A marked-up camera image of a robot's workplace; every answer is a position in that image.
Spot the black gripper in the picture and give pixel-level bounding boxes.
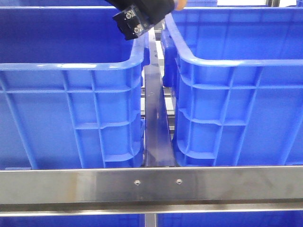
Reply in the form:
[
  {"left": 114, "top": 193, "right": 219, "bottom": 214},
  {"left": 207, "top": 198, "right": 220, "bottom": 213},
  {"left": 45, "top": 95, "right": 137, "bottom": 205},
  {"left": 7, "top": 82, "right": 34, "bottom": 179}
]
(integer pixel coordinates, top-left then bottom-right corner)
[{"left": 107, "top": 0, "right": 176, "bottom": 25}]

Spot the yellow push button switch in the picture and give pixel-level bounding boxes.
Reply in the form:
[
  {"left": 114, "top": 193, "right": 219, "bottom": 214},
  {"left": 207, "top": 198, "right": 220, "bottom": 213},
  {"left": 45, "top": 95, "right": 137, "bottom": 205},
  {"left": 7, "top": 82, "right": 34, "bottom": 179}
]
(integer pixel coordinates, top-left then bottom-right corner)
[{"left": 112, "top": 0, "right": 187, "bottom": 41}]

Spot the blue crate far right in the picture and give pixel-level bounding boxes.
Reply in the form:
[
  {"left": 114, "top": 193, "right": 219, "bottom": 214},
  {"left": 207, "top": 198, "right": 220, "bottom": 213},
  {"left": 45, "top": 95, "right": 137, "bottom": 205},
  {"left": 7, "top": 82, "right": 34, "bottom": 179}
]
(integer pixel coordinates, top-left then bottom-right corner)
[{"left": 186, "top": 0, "right": 217, "bottom": 7}]

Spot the blue plastic crate left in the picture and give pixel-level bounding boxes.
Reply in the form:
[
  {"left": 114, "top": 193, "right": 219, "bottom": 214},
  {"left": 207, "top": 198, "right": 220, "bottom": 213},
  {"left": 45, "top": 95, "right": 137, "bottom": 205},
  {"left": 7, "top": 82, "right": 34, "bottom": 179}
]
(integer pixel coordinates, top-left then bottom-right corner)
[{"left": 0, "top": 6, "right": 150, "bottom": 170}]

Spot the blue plastic crate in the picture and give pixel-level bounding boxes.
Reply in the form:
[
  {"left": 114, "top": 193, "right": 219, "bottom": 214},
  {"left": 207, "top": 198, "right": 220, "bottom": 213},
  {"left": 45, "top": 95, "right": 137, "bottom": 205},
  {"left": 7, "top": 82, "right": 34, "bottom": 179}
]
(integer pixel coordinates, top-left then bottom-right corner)
[
  {"left": 0, "top": 6, "right": 150, "bottom": 170},
  {"left": 161, "top": 7, "right": 303, "bottom": 166}
]

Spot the blue plastic crate right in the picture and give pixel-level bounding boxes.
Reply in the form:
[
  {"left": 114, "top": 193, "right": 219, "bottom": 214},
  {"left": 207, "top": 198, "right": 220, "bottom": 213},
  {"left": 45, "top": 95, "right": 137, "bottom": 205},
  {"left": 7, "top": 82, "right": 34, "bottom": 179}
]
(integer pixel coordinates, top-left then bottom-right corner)
[{"left": 161, "top": 7, "right": 303, "bottom": 166}]

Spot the blue crate far left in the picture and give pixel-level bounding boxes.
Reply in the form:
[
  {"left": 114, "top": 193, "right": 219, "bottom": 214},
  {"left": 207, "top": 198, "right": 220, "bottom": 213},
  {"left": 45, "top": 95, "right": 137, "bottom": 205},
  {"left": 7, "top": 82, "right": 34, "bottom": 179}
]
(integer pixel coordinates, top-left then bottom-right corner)
[{"left": 0, "top": 0, "right": 112, "bottom": 7}]

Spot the blue crate lower left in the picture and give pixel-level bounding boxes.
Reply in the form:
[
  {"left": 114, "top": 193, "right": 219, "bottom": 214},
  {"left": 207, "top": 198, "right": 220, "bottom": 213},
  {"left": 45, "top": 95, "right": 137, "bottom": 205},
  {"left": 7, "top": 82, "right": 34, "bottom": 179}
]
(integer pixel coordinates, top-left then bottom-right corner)
[{"left": 0, "top": 214, "right": 145, "bottom": 227}]

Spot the blue crate lower right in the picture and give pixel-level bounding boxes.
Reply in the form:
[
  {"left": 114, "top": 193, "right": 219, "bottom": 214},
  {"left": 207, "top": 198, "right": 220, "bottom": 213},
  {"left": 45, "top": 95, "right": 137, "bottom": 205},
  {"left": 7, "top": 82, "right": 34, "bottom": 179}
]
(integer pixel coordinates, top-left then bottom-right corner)
[{"left": 158, "top": 211, "right": 303, "bottom": 227}]

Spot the steel rack frame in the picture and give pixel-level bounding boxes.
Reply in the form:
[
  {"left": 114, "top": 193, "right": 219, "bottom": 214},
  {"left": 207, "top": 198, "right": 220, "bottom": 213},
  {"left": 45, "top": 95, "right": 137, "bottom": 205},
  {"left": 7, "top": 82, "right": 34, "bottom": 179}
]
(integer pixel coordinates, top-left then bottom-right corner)
[{"left": 0, "top": 30, "right": 303, "bottom": 227}]

